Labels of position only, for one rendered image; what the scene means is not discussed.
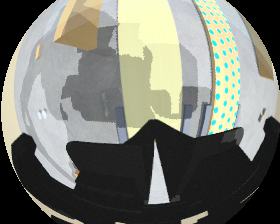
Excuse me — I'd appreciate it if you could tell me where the pale yellow strip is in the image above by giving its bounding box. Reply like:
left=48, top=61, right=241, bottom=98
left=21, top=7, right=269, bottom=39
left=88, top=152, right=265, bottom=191
left=117, top=9, right=182, bottom=139

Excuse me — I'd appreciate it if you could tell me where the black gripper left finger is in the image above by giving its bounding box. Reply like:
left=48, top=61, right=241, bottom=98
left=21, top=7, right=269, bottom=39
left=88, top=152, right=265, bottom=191
left=66, top=118, right=155, bottom=204

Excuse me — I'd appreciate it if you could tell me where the cream strip with cyan dots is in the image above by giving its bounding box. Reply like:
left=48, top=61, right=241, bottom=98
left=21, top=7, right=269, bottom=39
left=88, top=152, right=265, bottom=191
left=201, top=19, right=240, bottom=136

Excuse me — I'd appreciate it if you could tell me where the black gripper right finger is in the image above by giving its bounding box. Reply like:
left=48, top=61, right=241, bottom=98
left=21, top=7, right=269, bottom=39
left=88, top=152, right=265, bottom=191
left=154, top=118, right=244, bottom=202

